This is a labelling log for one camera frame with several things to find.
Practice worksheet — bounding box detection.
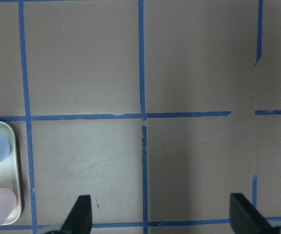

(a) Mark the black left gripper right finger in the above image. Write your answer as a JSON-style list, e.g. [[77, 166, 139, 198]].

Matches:
[[229, 193, 276, 234]]

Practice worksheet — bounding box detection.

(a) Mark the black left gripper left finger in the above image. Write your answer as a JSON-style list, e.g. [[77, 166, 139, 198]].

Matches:
[[61, 195, 92, 234]]

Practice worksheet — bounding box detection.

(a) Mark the cream plastic tray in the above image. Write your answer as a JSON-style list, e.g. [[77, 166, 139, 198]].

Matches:
[[0, 121, 24, 226]]

